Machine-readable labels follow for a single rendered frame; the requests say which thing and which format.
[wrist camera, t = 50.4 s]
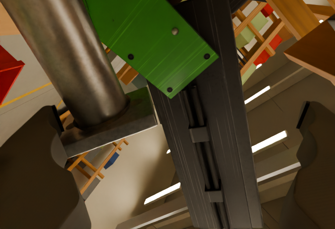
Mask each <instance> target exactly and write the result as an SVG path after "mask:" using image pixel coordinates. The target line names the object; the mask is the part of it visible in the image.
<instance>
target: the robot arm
mask: <svg viewBox="0 0 335 229"><path fill-rule="evenodd" d="M296 128H297V129H299V131H300V133H301V134H302V136H303V140H302V142H301V144H300V147H299V149H298V151H297V153H296V157H297V159H298V161H299V163H300V165H301V167H302V168H301V169H299V170H298V172H297V174H296V176H295V178H294V180H293V182H292V184H291V186H290V188H289V190H288V192H287V194H286V196H285V199H284V201H283V206H282V210H281V215H280V219H279V227H280V229H335V114H334V113H333V112H331V111H330V110H329V109H327V108H326V107H325V106H323V105H322V104H321V103H319V102H315V101H311V102H309V101H304V102H303V104H302V107H301V110H300V114H299V118H298V122H297V126H296ZM62 132H64V128H63V125H62V122H61V119H60V116H59V114H58V111H57V108H56V106H55V105H52V106H44V107H42V108H41V109H40V110H39V111H38V112H37V113H36V114H34V115H33V116H32V117H31V118H30V119H29V120H28V121H27V122H26V123H25V124H24V125H23V126H21V127H20V128H19V129H18V130H17V131H16V132H15V133H14V134H13V135H12V136H11V137H10V138H9V139H8V140H7V141H6V142H5V143H4V144H3V145H2V146H1V147H0V229H91V220H90V217H89V214H88V211H87V208H86V205H85V202H84V200H83V197H82V195H81V193H80V190H79V188H78V186H77V183H76V181H75V179H74V176H73V174H72V172H70V171H69V170H66V169H64V166H65V163H66V161H67V155H66V152H65V150H64V147H63V145H62V143H61V140H60V137H61V135H62Z"/></svg>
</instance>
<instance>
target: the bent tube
mask: <svg viewBox="0 0 335 229"><path fill-rule="evenodd" d="M0 2H1V3H2V5H3V6H4V8H5V9H6V11H7V12H8V14H9V16H10V17H11V19H12V20H13V22H14V24H15V25H16V27H17V28H18V30H19V32H20V33H21V35H22V36H23V38H24V40H25V41H26V43H27V44H28V46H29V48H30V49H31V51H32V52H33V54H34V55H35V57H36V59H37V60H38V62H39V63H40V65H41V67H42V68H43V70H44V71H45V73H46V75H47V76H48V78H49V79H50V81H51V83H52V84H53V86H54V87H55V89H56V91H57V92H58V94H59V95H60V97H61V98H62V100H63V102H64V103H65V105H66V106H67V108H68V109H69V111H70V113H71V114H69V115H68V117H67V119H66V120H65V122H64V124H63V128H64V132H62V135H61V137H60V140H61V143H62V145H63V147H64V150H65V152H66V155H67V158H71V157H73V156H76V155H79V154H81V153H84V152H87V151H90V150H92V149H95V148H98V147H101V146H103V145H106V144H109V143H112V142H114V141H117V140H120V139H122V138H125V137H128V136H131V135H133V134H136V133H139V132H142V131H144V130H147V129H150V128H153V127H155V126H157V125H158V121H157V118H156V114H155V110H154V106H153V102H152V98H151V95H150V92H149V89H148V88H147V87H143V88H140V89H138V90H135V91H132V92H129V93H127V94H125V93H124V91H123V89H122V87H121V84H120V82H119V80H118V78H117V76H116V73H115V71H114V69H113V67H112V64H111V62H110V60H109V58H108V56H107V53H106V51H105V49H104V47H103V45H102V42H101V40H100V38H99V36H98V34H97V31H96V29H95V27H94V25H93V23H92V20H91V18H90V16H89V14H88V12H87V9H86V7H85V5H84V3H83V1H82V0H0Z"/></svg>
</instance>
